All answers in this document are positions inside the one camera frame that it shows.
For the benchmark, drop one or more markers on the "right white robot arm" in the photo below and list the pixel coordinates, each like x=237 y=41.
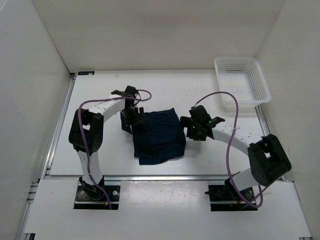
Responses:
x=267 y=158

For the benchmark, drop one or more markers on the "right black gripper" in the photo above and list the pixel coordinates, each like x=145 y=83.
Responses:
x=186 y=122

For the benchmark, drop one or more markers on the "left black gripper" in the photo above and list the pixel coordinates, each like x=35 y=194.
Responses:
x=138 y=119

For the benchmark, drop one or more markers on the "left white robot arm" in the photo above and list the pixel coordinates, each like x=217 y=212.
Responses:
x=87 y=131

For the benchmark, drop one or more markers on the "small dark label sticker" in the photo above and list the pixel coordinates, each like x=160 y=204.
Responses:
x=86 y=73

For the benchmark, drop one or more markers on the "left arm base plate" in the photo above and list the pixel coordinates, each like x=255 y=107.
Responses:
x=87 y=200

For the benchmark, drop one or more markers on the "navy blue shorts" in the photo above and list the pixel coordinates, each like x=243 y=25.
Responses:
x=159 y=138

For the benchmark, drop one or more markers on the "white plastic mesh basket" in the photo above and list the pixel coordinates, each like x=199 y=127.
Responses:
x=243 y=78

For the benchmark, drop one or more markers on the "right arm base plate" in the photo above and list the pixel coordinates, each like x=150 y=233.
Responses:
x=224 y=200

